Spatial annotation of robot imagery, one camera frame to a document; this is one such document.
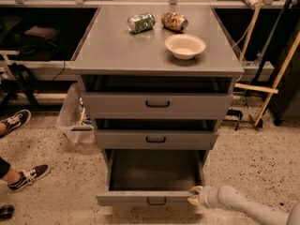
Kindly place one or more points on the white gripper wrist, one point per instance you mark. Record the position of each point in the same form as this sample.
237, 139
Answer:
206, 196

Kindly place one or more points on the grey bottom drawer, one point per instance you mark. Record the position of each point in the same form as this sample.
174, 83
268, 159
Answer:
151, 177

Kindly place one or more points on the grey drawer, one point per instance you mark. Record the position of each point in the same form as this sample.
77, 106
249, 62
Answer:
146, 139
156, 106
151, 177

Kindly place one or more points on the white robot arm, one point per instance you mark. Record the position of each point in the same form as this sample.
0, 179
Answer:
229, 198

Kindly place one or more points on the grey middle drawer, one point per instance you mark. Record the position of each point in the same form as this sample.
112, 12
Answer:
146, 139

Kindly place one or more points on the grey drawer cabinet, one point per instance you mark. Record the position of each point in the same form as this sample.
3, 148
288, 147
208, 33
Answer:
112, 60

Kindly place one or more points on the grey top drawer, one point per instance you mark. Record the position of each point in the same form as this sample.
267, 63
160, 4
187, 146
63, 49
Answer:
156, 106

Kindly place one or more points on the black floor clamp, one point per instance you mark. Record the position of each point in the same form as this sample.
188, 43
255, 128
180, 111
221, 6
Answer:
234, 116

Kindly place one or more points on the clear plastic bag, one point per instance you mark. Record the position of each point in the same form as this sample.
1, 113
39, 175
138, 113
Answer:
72, 119

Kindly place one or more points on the white paper bowl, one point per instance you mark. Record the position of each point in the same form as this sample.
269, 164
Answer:
184, 46

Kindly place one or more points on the black white sneaker lower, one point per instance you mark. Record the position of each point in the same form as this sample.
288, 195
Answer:
29, 177

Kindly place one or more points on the black white sneaker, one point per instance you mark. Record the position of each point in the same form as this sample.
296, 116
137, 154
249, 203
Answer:
17, 120
29, 177

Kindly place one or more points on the crushed brown soda can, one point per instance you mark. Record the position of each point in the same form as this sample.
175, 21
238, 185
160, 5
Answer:
174, 21

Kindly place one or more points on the crushed green soda can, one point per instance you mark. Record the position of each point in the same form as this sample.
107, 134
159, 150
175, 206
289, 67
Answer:
141, 22

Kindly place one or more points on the black shoe tip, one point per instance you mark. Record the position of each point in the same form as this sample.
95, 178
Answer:
6, 211

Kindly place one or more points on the black white sneaker upper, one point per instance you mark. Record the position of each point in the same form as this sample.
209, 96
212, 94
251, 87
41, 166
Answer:
17, 120

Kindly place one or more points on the black folding stand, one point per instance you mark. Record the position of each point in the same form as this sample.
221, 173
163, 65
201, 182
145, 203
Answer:
23, 81

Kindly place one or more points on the brown box on shelf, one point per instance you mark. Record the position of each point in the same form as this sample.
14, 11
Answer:
45, 33

